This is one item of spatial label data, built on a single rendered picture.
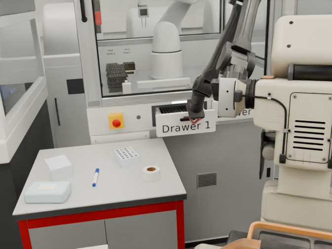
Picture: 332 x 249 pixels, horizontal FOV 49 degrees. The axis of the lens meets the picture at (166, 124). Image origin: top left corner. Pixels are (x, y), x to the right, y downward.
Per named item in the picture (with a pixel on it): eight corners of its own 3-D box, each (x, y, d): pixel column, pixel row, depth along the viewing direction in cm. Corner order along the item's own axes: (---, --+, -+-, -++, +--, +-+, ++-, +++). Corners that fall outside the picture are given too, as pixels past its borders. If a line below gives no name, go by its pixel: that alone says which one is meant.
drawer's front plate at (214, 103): (264, 116, 194) (265, 97, 191) (212, 121, 190) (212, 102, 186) (263, 115, 196) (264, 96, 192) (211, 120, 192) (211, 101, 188)
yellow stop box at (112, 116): (124, 128, 180) (123, 114, 177) (109, 130, 179) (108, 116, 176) (123, 125, 185) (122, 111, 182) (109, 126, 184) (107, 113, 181)
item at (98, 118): (278, 117, 198) (280, 91, 193) (89, 136, 183) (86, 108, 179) (224, 81, 286) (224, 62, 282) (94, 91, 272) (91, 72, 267)
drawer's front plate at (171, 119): (215, 131, 177) (215, 109, 173) (157, 137, 172) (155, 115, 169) (214, 130, 178) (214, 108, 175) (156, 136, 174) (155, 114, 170)
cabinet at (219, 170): (272, 239, 224) (280, 117, 197) (105, 264, 210) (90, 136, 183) (224, 171, 313) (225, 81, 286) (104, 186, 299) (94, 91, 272)
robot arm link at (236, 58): (229, 66, 106) (245, 73, 107) (234, 42, 111) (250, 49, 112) (217, 83, 114) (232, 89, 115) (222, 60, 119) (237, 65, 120)
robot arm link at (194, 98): (191, 95, 151) (204, 98, 151) (194, 83, 155) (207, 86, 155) (189, 104, 157) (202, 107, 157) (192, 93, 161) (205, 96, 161)
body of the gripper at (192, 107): (199, 101, 167) (202, 90, 161) (204, 118, 161) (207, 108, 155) (186, 102, 166) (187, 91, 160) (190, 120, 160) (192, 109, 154)
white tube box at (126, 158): (140, 163, 159) (140, 155, 158) (122, 167, 156) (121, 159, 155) (131, 153, 170) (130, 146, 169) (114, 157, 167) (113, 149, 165)
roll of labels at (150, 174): (142, 175, 148) (141, 166, 147) (158, 173, 150) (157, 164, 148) (144, 183, 142) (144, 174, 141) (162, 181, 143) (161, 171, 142)
